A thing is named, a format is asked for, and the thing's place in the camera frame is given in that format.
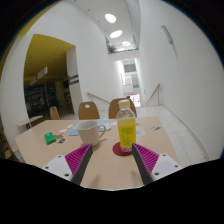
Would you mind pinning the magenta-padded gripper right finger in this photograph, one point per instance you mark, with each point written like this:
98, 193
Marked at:
165, 165

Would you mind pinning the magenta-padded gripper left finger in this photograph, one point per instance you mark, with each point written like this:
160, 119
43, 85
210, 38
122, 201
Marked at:
58, 166

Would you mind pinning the yellow drink bottle cream cap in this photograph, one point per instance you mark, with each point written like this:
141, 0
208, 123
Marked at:
126, 133

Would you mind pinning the small colourful card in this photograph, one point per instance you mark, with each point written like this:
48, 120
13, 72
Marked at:
61, 141

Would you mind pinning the small green box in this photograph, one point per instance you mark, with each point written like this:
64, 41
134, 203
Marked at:
50, 138

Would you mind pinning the small white paper card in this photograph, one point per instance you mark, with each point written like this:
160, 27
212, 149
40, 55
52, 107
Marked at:
70, 126
63, 130

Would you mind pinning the small striped sticker card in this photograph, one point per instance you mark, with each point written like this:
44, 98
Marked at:
155, 128

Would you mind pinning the beige ceramic mug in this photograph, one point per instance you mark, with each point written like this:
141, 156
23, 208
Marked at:
88, 133

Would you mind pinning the flat round red coaster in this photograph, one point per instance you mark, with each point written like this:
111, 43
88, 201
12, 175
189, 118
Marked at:
117, 150

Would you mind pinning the wooden chair with metal legs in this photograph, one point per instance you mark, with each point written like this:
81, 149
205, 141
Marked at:
9, 148

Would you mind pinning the wooden chair with oval hole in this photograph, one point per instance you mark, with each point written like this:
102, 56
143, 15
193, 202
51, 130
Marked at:
54, 113
113, 110
88, 111

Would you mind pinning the light wooden side table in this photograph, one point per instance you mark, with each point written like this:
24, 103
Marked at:
30, 120

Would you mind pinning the blue illustrated paper mat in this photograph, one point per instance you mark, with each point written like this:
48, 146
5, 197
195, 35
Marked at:
106, 124

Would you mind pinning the shop shelf unit with goods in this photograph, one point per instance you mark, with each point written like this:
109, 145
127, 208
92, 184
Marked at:
38, 98

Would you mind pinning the wooden stair handrail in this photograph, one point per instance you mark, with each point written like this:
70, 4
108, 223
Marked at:
98, 98
152, 93

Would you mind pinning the grey strip pillar sign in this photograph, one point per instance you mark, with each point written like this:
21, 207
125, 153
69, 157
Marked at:
73, 79

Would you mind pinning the red and white hanging sign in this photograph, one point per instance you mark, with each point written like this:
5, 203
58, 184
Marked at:
39, 75

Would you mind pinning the glass balcony railing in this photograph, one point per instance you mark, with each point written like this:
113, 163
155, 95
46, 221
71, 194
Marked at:
125, 48

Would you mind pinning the green potted plant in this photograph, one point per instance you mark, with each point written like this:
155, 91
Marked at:
111, 49

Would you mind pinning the group of oval ceiling lights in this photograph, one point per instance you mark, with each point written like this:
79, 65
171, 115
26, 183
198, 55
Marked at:
110, 18

